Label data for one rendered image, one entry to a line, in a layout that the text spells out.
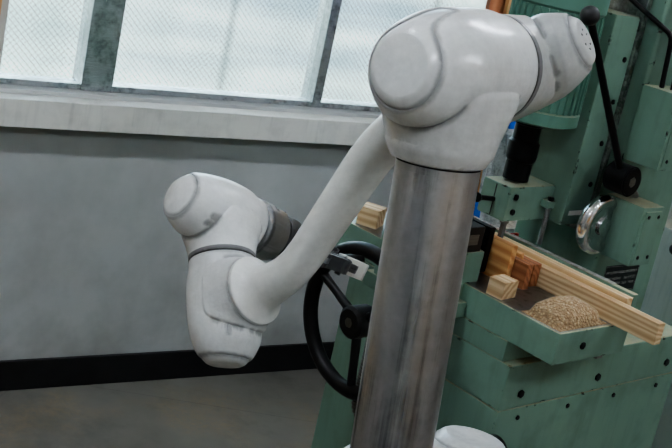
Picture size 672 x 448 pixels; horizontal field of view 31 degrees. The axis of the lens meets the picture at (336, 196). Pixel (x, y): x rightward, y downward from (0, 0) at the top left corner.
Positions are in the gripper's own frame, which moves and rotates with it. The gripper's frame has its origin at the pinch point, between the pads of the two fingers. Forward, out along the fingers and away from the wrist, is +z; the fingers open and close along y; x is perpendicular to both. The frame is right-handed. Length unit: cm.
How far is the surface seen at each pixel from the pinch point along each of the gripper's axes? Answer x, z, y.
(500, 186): -24.9, 29.7, 1.5
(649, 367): -6, 74, -20
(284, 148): -13, 92, 126
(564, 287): -13.1, 38.3, -15.7
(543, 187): -28.6, 38.9, -1.1
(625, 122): -47, 46, -6
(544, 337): -3.9, 25.1, -24.9
